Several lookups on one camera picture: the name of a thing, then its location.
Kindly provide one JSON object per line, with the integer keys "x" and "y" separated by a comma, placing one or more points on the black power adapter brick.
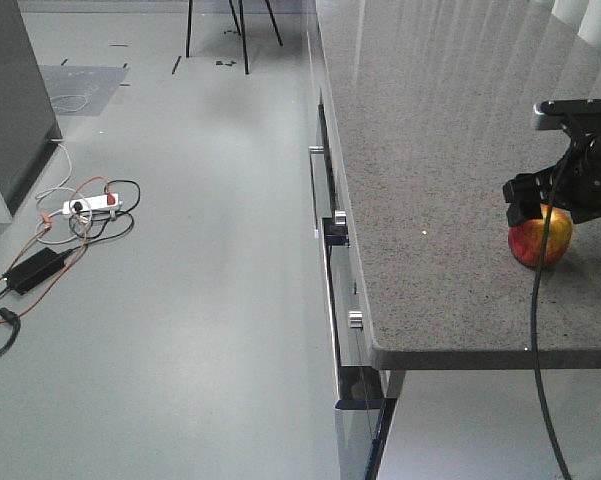
{"x": 33, "y": 271}

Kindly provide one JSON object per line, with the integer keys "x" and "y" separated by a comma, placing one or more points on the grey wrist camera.
{"x": 554, "y": 114}

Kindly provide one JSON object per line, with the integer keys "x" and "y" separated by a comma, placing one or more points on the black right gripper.
{"x": 572, "y": 184}

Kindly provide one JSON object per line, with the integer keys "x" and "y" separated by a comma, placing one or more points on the grey cabinet block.
{"x": 28, "y": 125}

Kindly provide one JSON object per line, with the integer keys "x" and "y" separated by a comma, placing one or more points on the white power strip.
{"x": 107, "y": 202}

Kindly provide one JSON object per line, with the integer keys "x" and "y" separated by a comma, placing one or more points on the grey floor mat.
{"x": 81, "y": 90}

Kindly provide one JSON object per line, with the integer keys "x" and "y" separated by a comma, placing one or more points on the grey speckled kitchen counter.
{"x": 431, "y": 107}

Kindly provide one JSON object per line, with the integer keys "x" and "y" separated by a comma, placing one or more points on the red yellow apple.
{"x": 526, "y": 239}

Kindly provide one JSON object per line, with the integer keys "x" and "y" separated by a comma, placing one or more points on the black chair legs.
{"x": 238, "y": 16}

